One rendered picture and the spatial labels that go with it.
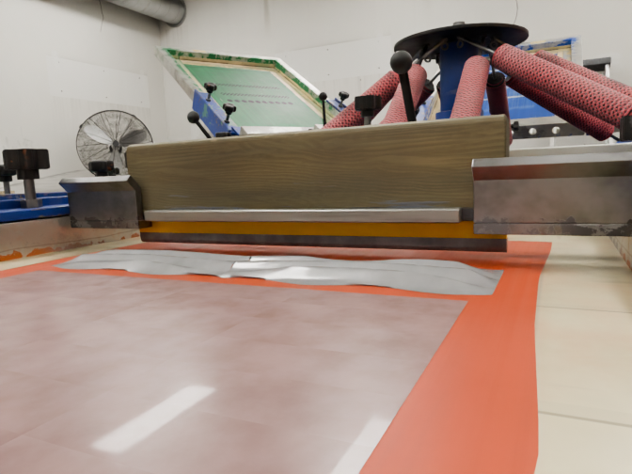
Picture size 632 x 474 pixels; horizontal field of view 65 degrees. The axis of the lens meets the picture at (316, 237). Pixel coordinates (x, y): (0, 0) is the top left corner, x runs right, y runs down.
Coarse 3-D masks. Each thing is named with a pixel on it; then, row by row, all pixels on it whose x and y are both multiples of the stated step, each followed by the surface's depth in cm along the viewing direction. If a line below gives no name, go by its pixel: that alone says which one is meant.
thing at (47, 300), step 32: (0, 288) 34; (32, 288) 34; (64, 288) 34; (96, 288) 33; (128, 288) 33; (160, 288) 32; (0, 320) 26; (32, 320) 26; (64, 320) 26; (96, 320) 26; (0, 352) 21
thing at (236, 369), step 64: (320, 256) 42; (384, 256) 41; (448, 256) 39; (512, 256) 38; (128, 320) 25; (192, 320) 25; (256, 320) 24; (320, 320) 24; (384, 320) 23; (448, 320) 23; (512, 320) 23; (0, 384) 18; (64, 384) 18; (128, 384) 17; (192, 384) 17; (256, 384) 17; (320, 384) 17; (384, 384) 17; (448, 384) 16; (512, 384) 16; (0, 448) 14; (64, 448) 13; (128, 448) 13; (192, 448) 13; (256, 448) 13; (320, 448) 13; (384, 448) 13; (448, 448) 13; (512, 448) 13
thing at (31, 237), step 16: (0, 224) 46; (16, 224) 48; (32, 224) 49; (48, 224) 51; (64, 224) 52; (0, 240) 46; (16, 240) 48; (32, 240) 49; (48, 240) 51; (64, 240) 52; (80, 240) 54; (96, 240) 56; (112, 240) 58; (624, 240) 35; (0, 256) 46; (16, 256) 48; (624, 256) 35
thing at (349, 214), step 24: (168, 216) 47; (192, 216) 46; (216, 216) 44; (240, 216) 43; (264, 216) 42; (288, 216) 41; (312, 216) 40; (336, 216) 40; (360, 216) 39; (384, 216) 38; (408, 216) 37; (432, 216) 36; (456, 216) 36
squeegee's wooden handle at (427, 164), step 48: (144, 144) 49; (192, 144) 46; (240, 144) 44; (288, 144) 42; (336, 144) 40; (384, 144) 38; (432, 144) 37; (480, 144) 35; (144, 192) 49; (192, 192) 47; (240, 192) 45; (288, 192) 43; (336, 192) 41; (384, 192) 39; (432, 192) 37
